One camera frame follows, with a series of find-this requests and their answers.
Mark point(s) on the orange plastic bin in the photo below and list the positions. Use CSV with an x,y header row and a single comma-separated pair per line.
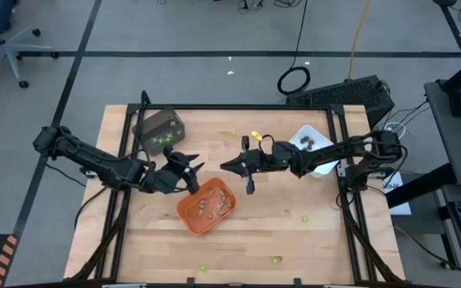
x,y
192,224

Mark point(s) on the white paper sheet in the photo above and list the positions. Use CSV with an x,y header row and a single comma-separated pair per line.
x,y
398,200

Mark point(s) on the black aluminium table frame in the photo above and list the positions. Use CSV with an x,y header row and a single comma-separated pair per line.
x,y
230,106

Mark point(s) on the office chair base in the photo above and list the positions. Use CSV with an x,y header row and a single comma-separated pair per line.
x,y
8,50

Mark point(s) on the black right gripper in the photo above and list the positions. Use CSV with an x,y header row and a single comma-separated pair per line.
x,y
274,160

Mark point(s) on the white plastic bin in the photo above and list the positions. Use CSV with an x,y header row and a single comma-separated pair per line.
x,y
322,140

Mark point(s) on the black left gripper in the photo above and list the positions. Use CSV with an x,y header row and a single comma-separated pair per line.
x,y
170,180

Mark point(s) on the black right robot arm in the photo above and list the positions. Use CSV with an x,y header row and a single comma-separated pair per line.
x,y
346,154

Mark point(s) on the dark grey plastic bin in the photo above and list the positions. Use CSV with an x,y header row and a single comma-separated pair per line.
x,y
150,128

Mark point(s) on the black desk support bar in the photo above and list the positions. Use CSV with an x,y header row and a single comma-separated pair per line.
x,y
418,188

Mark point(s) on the grey desk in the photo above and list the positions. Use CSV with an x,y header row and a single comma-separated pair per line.
x,y
454,140

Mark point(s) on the black computer tower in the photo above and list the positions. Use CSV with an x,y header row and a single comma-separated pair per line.
x,y
342,94

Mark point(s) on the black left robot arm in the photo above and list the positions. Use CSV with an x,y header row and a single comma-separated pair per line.
x,y
94,160

